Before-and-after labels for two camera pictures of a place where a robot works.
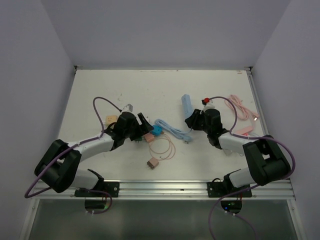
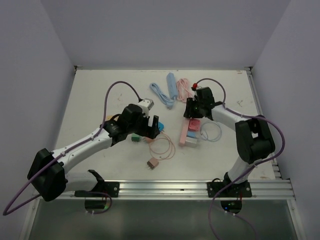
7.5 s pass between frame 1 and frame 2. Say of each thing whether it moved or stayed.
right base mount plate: stayed
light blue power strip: moved
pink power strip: moved
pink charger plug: stayed
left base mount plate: stayed
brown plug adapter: stayed
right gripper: moved
